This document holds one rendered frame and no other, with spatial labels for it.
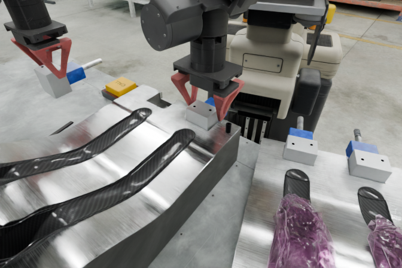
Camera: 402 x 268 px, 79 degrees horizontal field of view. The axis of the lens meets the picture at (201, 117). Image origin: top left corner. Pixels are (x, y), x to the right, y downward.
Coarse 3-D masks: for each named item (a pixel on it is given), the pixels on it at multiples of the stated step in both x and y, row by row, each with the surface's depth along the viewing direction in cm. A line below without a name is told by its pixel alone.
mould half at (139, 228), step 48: (144, 96) 53; (0, 144) 37; (48, 144) 40; (144, 144) 42; (192, 144) 41; (0, 192) 29; (48, 192) 30; (144, 192) 35; (192, 192) 37; (48, 240) 24; (96, 240) 26; (144, 240) 31
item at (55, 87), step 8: (72, 64) 52; (88, 64) 54; (96, 64) 56; (40, 72) 47; (48, 72) 47; (72, 72) 50; (80, 72) 52; (40, 80) 49; (48, 80) 47; (56, 80) 48; (64, 80) 49; (72, 80) 51; (48, 88) 49; (56, 88) 49; (64, 88) 50; (56, 96) 49
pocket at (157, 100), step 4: (156, 96) 54; (160, 96) 54; (148, 100) 52; (152, 100) 53; (156, 100) 54; (160, 100) 55; (164, 100) 54; (168, 100) 54; (176, 100) 51; (156, 104) 55; (160, 104) 55; (164, 104) 55; (168, 104) 54; (164, 108) 54
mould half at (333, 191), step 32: (288, 160) 43; (320, 160) 43; (256, 192) 37; (320, 192) 38; (352, 192) 38; (384, 192) 38; (256, 224) 30; (352, 224) 32; (256, 256) 27; (352, 256) 27
